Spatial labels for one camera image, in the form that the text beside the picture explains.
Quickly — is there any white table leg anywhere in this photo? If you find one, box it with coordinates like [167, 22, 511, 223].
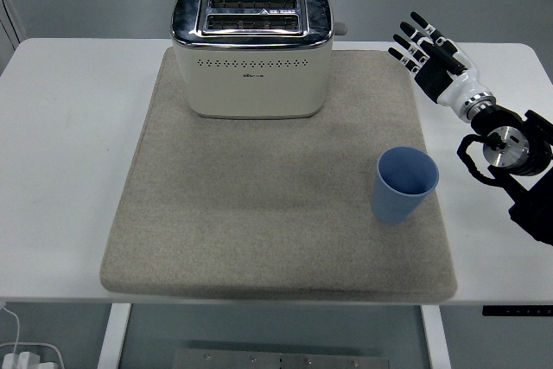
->
[95, 302, 132, 369]
[420, 304, 453, 369]

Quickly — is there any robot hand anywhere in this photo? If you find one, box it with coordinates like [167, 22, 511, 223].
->
[387, 10, 493, 122]

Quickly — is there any black table control panel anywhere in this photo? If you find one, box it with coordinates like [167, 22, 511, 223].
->
[482, 305, 553, 318]

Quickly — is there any white and chrome toaster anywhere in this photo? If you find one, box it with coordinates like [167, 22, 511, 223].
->
[170, 0, 348, 120]

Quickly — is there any grey metal plate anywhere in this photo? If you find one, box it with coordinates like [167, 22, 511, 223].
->
[171, 347, 392, 369]

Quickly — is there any white plug adapter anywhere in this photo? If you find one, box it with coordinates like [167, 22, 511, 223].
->
[3, 350, 42, 369]

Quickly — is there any blue plastic cup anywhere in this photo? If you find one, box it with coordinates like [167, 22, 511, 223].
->
[372, 146, 440, 226]

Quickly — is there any white cable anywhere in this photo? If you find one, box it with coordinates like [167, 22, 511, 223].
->
[0, 302, 23, 357]

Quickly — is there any white power strip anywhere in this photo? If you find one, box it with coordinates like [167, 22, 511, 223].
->
[0, 341, 67, 369]

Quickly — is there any white frame object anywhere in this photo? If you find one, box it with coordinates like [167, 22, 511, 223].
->
[0, 0, 27, 54]

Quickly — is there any beige fabric mat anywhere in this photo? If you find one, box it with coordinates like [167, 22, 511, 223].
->
[99, 48, 458, 303]

